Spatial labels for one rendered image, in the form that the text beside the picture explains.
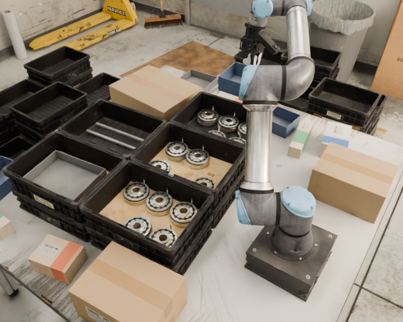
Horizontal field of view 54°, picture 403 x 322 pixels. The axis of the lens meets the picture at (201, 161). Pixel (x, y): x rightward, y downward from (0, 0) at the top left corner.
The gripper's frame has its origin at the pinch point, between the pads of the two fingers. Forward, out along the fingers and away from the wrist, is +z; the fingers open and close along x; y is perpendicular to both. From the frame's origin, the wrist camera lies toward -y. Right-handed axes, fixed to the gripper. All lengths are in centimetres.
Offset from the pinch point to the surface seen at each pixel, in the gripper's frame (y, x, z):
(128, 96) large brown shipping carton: 58, 21, 25
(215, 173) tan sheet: -7.2, 35.2, 34.1
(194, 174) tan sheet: 0, 41, 35
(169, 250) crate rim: -22, 83, 31
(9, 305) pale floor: 72, 100, 126
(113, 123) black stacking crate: 54, 35, 34
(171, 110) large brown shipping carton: 33.2, 16.8, 26.1
